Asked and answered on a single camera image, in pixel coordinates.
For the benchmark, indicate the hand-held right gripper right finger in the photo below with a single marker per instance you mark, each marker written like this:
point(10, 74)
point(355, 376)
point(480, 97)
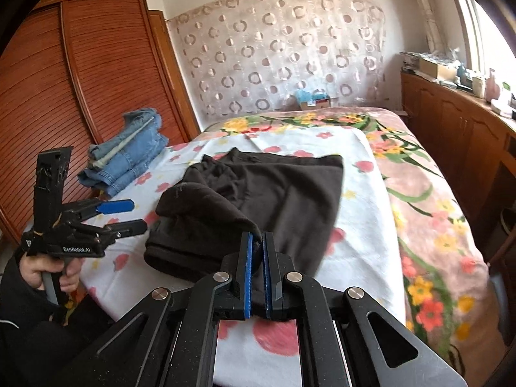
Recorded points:
point(267, 278)

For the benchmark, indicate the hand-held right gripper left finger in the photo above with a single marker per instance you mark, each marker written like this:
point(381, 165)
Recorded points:
point(248, 274)

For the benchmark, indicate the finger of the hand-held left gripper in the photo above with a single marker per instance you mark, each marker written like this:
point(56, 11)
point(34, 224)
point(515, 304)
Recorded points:
point(129, 227)
point(115, 207)

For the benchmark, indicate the black pants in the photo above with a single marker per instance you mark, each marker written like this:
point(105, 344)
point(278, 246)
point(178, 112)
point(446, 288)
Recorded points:
point(274, 193)

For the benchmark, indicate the person's left forearm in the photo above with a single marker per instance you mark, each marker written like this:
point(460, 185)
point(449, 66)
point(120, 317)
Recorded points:
point(20, 302)

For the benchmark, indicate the person's left hand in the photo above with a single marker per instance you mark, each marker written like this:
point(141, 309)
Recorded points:
point(70, 274)

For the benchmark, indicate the folded blue jeans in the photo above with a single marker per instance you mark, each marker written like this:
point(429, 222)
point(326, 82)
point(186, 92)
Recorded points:
point(129, 157)

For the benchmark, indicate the white floral bed sheet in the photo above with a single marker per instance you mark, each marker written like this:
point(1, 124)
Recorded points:
point(363, 250)

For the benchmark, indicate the brown wooden wardrobe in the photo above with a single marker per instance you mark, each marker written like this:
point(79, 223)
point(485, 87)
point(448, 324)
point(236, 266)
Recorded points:
point(60, 109)

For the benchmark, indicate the person's dark clothing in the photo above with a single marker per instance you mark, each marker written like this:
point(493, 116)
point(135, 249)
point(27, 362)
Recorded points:
point(48, 354)

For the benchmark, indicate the pink floral blanket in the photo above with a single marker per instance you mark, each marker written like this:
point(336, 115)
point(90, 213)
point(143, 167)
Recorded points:
point(435, 225)

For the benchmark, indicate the blue plastic bag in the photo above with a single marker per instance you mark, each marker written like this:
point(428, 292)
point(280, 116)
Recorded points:
point(308, 96)

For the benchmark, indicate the brown wooden side cabinet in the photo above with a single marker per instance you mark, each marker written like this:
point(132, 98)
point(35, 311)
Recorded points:
point(451, 137)

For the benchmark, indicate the circle-patterned sheer curtain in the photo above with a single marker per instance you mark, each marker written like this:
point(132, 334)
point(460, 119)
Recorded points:
point(282, 44)

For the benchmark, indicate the plain brown cardboard box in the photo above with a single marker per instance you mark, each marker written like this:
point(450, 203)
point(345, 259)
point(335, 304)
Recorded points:
point(437, 68)

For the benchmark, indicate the group of bottles and boxes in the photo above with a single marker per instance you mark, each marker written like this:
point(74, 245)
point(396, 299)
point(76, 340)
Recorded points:
point(494, 88)

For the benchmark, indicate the white lace window curtain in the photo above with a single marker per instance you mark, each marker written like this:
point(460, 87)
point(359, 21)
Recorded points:
point(423, 8)

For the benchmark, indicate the window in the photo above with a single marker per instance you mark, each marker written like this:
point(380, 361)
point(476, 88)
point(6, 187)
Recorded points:
point(479, 28)

